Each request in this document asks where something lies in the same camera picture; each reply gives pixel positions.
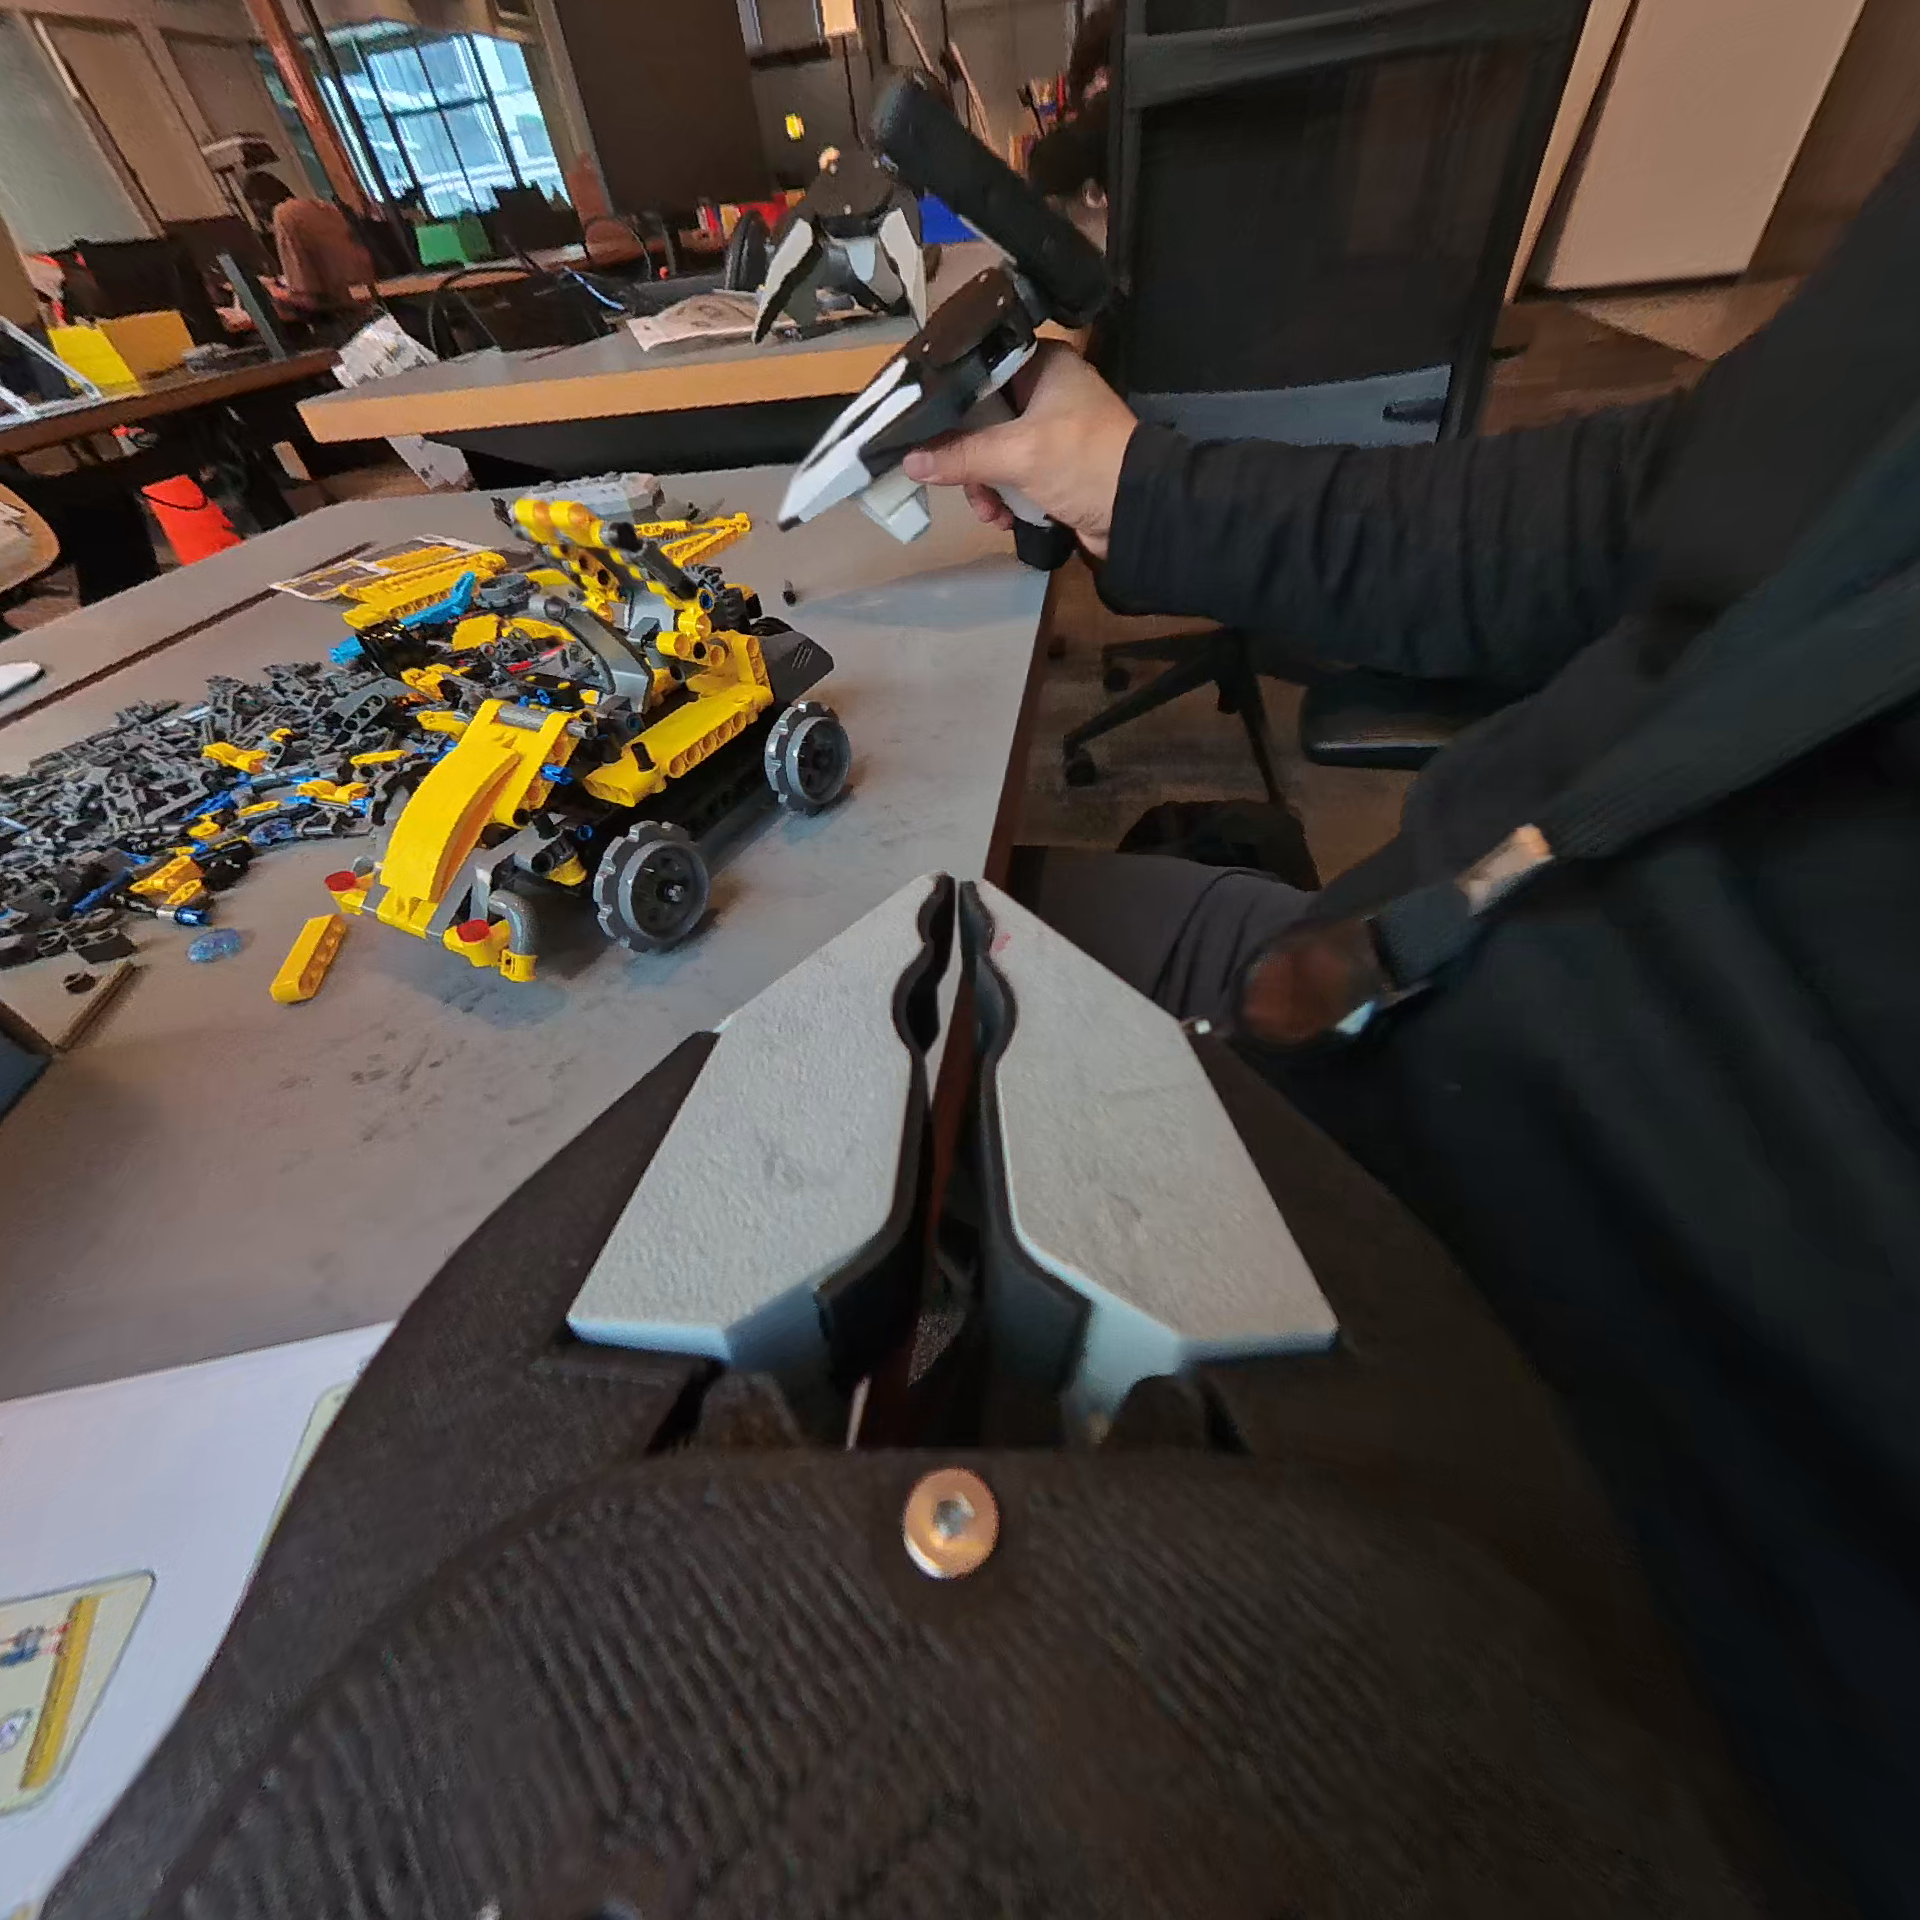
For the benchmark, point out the dark wooden table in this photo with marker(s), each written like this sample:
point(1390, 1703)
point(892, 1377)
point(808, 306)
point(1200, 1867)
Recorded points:
point(167, 382)

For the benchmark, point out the white paper sheet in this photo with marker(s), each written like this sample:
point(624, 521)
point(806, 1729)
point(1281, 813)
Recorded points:
point(690, 318)

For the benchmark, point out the person's black jacket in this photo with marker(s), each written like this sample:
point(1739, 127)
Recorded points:
point(1650, 1198)

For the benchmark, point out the yellow sticker sheet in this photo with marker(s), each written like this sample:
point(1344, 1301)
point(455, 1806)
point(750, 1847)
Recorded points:
point(323, 573)

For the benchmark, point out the yellow toy construction vehicle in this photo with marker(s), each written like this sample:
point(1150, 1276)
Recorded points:
point(464, 780)

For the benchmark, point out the green storage bin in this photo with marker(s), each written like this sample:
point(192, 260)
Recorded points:
point(449, 241)

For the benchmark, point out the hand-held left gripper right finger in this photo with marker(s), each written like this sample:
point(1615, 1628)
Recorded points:
point(1126, 1186)

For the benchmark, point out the short yellow beam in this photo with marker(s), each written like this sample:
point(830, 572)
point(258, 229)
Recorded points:
point(307, 958)

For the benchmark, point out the black white gripper device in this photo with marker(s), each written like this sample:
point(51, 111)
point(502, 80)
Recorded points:
point(840, 225)

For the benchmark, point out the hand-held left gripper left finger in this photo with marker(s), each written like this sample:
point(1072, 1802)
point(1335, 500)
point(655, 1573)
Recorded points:
point(780, 1171)

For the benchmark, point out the person's right hand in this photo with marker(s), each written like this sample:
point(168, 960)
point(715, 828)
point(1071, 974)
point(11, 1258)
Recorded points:
point(1067, 443)

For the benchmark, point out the black mesh office chair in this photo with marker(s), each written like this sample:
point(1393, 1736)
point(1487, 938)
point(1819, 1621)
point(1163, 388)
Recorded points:
point(1321, 225)

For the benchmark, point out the stack of long yellow beams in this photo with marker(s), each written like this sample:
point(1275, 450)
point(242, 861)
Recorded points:
point(397, 570)

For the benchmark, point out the building instruction booklet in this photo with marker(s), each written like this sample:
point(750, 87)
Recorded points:
point(136, 1469)

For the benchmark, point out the blue translucent round disc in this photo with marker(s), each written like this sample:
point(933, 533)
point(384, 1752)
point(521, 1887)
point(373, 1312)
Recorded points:
point(215, 946)

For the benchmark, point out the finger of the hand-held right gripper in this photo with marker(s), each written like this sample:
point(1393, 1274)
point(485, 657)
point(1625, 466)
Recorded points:
point(855, 435)
point(900, 511)

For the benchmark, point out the orange traffic cone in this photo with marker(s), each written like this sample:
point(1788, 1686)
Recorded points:
point(187, 517)

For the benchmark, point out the wood-edged far desk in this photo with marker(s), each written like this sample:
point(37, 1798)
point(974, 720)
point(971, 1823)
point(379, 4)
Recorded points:
point(600, 387)

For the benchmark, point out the pile of building pieces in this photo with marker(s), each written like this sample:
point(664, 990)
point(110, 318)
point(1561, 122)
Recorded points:
point(136, 766)

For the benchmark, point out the clear acrylic sign holder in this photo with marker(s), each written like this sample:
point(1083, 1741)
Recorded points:
point(32, 376)

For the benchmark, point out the yellow storage bin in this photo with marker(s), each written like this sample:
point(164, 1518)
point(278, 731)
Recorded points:
point(136, 342)

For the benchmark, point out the hanging newspaper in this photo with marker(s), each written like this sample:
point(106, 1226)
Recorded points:
point(382, 353)

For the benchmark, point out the grey motor hub block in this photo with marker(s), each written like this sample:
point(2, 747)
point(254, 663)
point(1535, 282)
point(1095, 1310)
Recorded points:
point(600, 491)

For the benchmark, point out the large paned window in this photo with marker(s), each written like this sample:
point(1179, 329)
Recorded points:
point(449, 120)

